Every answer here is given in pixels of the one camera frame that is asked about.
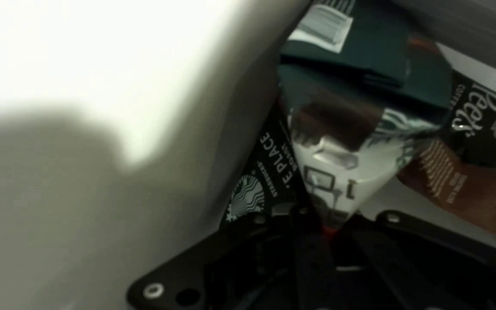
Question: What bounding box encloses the dark green coffee packet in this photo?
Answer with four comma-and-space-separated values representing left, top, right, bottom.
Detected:
219, 0, 459, 233

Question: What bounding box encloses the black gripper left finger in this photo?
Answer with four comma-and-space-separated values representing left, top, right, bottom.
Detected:
126, 211, 335, 310

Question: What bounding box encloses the brown coffee bag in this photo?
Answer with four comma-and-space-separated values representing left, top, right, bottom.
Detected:
395, 42, 496, 238

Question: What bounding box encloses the white wall cupboard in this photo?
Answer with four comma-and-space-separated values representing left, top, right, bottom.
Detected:
0, 0, 314, 310

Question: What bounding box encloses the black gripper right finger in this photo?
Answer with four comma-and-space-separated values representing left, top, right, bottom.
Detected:
333, 209, 496, 310

